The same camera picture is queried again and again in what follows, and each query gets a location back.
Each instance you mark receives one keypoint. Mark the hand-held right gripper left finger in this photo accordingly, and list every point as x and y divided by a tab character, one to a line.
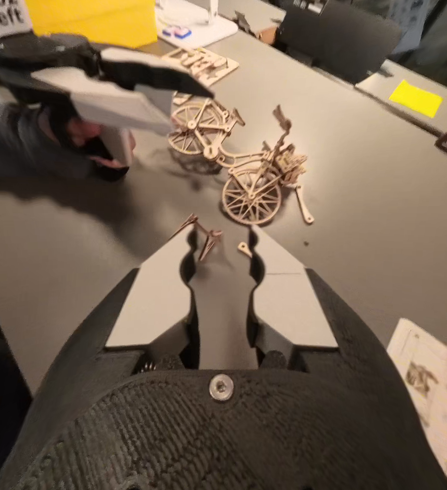
158	298

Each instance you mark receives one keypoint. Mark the wooden parts sheet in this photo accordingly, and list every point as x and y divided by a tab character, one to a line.
223	71

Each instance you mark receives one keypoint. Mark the person's left forearm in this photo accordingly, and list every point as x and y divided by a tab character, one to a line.
17	141

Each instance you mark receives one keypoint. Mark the blue and white item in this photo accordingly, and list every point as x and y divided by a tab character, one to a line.
177	31

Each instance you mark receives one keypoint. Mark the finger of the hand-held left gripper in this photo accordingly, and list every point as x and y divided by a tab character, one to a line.
120	109
147	65

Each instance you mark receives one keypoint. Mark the paper instruction booklet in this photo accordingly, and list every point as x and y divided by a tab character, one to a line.
426	382

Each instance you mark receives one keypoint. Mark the yellow sticky note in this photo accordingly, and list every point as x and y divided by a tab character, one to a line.
416	98

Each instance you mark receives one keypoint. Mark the small wooden link part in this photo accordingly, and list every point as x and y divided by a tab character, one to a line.
243	248

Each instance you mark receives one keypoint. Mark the person's left hand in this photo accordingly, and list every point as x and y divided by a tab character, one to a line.
84	132

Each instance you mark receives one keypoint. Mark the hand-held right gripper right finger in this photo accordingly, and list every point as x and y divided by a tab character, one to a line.
288	306

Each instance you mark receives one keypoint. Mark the yellow box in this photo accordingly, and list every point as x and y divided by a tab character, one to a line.
93	19

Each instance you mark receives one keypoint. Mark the black office chair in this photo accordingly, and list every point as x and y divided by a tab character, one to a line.
334	38

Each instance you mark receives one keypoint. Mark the wooden bicycle model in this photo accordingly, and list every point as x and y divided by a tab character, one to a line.
210	150

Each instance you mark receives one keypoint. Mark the wooden kickstand assembly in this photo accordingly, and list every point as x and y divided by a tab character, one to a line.
210	245

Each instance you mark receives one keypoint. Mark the white flat base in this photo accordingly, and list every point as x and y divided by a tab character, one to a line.
216	30

